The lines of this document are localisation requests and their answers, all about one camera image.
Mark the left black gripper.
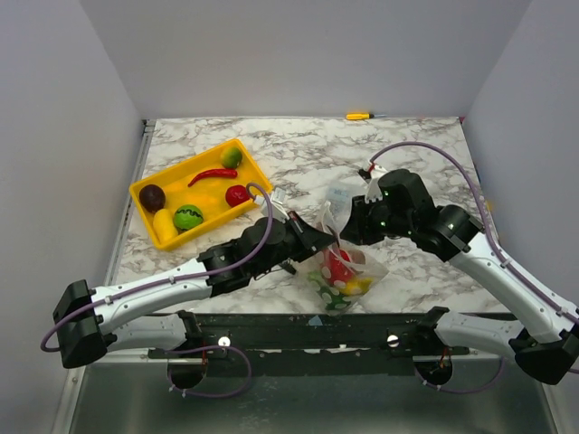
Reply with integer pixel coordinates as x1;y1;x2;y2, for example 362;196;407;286
251;211;336;278

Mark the red bell pepper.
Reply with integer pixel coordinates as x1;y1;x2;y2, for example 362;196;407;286
321;249;355;289

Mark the clear zip top bag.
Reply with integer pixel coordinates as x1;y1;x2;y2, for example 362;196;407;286
296;200;388;315

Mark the yellow banana bunch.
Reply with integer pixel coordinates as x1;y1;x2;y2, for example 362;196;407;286
340;278;374;297

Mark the green bell pepper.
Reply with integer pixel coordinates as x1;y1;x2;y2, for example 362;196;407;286
307;271;353;315

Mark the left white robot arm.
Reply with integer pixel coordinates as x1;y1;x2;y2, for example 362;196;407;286
51;212;336;369

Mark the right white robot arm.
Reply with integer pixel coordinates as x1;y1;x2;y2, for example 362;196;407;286
340;166;578;385

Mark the clear plastic screw box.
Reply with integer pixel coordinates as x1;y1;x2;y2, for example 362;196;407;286
317;180;365;231

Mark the black comb-like part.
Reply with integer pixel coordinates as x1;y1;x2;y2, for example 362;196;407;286
281;262;297;275

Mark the red apple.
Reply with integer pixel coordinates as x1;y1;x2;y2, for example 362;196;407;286
224;184;250;208

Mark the red chili pepper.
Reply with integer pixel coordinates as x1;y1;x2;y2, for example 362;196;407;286
187;168;238;187

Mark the yellow screwdriver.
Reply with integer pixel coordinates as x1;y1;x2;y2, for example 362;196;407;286
346;112;387;121

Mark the green yellow mango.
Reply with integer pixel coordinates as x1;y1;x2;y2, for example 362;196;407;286
220;146;243;170

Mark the green ball black squiggle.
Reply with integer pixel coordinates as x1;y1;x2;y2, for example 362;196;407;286
173;204;204;231

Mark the yellow plastic tray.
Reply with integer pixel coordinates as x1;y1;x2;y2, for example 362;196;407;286
129;138;272;250

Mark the yellow lemon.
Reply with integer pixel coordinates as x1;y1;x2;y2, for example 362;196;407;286
153;208;178;243

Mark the dark passion fruit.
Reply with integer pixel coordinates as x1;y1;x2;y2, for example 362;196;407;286
138;184;166;213

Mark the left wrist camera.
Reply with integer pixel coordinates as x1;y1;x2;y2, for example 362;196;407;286
253;187;290;222

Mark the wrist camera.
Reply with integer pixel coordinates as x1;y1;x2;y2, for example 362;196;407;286
253;187;290;222
358;162;387;203

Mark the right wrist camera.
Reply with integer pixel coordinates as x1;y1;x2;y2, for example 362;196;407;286
358;162;387;203

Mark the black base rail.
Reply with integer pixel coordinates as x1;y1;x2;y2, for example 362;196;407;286
149;312;470;384

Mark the aluminium extrusion frame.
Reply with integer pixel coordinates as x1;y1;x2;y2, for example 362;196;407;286
49;119;209;434

